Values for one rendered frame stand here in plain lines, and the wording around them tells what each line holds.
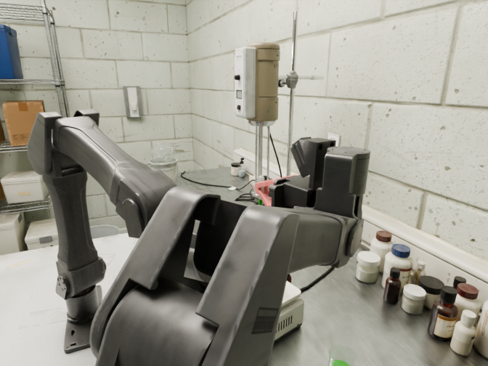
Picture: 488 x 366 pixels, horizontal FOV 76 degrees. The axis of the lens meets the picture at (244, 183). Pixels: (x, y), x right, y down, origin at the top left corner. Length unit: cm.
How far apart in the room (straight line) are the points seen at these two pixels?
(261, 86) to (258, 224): 82
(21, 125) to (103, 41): 91
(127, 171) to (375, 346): 58
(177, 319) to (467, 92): 82
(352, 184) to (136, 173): 30
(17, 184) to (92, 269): 208
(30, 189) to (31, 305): 188
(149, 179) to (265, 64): 61
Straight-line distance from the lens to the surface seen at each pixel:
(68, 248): 70
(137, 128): 297
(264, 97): 98
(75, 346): 77
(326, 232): 33
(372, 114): 108
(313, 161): 46
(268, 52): 98
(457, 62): 92
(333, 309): 82
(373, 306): 85
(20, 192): 279
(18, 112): 262
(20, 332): 87
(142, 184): 45
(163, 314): 19
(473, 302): 82
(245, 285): 17
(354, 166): 42
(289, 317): 70
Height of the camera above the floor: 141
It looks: 18 degrees down
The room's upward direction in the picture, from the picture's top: straight up
